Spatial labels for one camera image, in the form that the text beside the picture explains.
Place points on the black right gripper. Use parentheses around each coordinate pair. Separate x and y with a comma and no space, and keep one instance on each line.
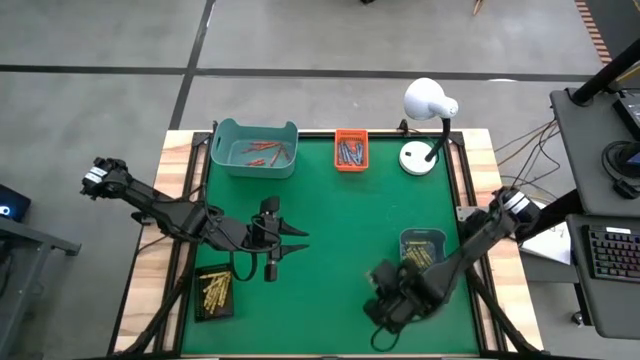
(405,295)

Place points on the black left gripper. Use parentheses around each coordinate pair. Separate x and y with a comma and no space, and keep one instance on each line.
(245,235)

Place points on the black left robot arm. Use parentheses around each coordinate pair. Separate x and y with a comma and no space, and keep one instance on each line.
(165,212)

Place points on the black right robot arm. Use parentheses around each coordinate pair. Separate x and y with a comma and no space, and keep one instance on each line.
(480,240)

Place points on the grey blue plastic bin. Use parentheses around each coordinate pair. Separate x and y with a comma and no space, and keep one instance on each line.
(407,235)

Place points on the teal plastic bin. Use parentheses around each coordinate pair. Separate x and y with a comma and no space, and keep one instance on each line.
(250,171)

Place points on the orange mesh basket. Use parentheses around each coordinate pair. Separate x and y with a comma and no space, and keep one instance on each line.
(351,168)

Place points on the black mesh tray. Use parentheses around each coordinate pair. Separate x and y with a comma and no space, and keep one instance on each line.
(200,317)

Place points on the white paper sheet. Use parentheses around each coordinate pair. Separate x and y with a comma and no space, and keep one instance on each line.
(550,245)

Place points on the white desk lamp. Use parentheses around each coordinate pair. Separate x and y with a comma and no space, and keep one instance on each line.
(425,97)

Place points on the grey desk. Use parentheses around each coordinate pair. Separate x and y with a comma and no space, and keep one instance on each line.
(595,200)
(610,310)

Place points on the backlit keyboard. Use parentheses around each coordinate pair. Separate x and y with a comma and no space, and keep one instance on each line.
(615,255)

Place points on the black headphones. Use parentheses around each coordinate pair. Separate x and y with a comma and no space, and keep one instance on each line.
(625,189)

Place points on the grey metal table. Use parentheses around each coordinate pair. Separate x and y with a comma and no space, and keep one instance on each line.
(35,237)

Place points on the black device with blue light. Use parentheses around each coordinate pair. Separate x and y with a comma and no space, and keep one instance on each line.
(15,200)

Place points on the black pole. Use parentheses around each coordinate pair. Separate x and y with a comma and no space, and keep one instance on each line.
(605,75)

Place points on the wooden stand leg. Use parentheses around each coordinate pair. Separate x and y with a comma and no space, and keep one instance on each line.
(478,6)

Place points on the orange striped edge strip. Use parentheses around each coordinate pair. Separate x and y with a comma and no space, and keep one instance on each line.
(592,30)

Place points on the grey clamp bracket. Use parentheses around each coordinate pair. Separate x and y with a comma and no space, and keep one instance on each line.
(462,214)

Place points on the black table frame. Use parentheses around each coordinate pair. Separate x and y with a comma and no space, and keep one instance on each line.
(320,134)

